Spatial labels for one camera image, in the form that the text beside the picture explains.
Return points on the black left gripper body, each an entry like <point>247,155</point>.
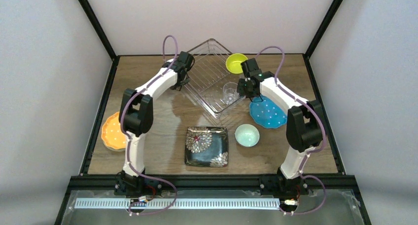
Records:
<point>180,78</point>

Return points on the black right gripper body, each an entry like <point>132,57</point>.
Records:
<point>249,91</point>

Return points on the black floral square plate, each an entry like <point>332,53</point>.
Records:
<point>206,146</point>

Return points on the small clear plastic cup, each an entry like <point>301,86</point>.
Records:
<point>230,93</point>

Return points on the blue polka dot plate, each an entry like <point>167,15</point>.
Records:
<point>266,113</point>

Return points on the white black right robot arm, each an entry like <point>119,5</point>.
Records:
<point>305,131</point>

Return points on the metal wire dish rack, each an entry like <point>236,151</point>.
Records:
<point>208,76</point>

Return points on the pale green glass bowl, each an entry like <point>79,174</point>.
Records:
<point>247,135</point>

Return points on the orange polka dot plate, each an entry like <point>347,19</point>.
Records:
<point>111,135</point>

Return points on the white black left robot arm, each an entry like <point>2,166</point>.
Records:
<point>136,118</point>

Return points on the yellow green bowl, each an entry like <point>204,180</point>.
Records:
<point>233,63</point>

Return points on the black aluminium frame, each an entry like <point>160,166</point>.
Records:
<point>83,180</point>

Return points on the white slotted cable duct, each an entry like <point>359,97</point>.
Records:
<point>180,203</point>

